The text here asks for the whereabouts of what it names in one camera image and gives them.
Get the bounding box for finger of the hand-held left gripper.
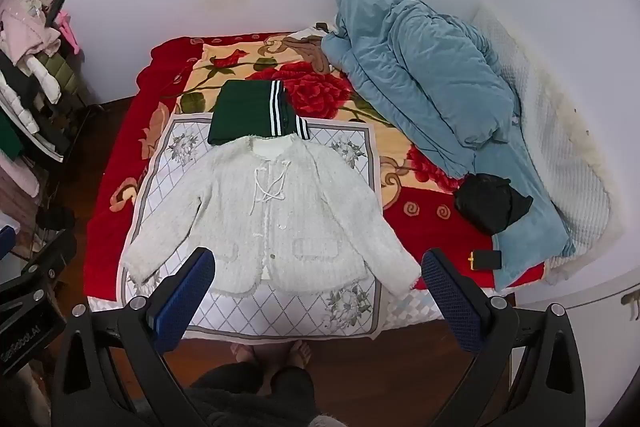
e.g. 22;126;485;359
0;225;79;308

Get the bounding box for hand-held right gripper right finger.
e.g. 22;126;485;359
421;248;587;427

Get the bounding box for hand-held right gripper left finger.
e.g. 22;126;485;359
50;247;226;427

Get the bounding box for white fuzzy cardigan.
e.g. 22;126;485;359
120;134;422;298

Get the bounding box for black metal clothes rack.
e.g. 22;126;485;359
0;49;107;253

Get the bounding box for pink clothes hanger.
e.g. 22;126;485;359
54;9;82;56

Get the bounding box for small black box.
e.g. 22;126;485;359
469;249;503;271

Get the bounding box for person's left foot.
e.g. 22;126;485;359
231;341;262;366

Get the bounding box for person's foot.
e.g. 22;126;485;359
284;339;314;371
231;341;262;366

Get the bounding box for black garment bundle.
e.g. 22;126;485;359
453;173;534;236

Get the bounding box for person's dark grey trousers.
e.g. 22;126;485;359
187;361;317;427

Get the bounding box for person's right foot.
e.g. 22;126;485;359
284;339;314;371

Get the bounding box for white bedside cabinet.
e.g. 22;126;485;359
500;269;640;427

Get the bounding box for white quilted pillow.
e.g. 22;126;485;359
467;4;626;285

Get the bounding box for white puffer garment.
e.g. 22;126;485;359
0;56;63;134

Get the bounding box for green garment with white stripes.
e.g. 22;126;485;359
207;79;311;146

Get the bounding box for olive puffer garment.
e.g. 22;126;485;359
41;52;82;96

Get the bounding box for pink garment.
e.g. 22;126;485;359
0;0;62;64

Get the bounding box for red floral blanket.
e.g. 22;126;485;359
82;32;548;308

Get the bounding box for brown ribbed cloth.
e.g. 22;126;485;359
289;34;343;74

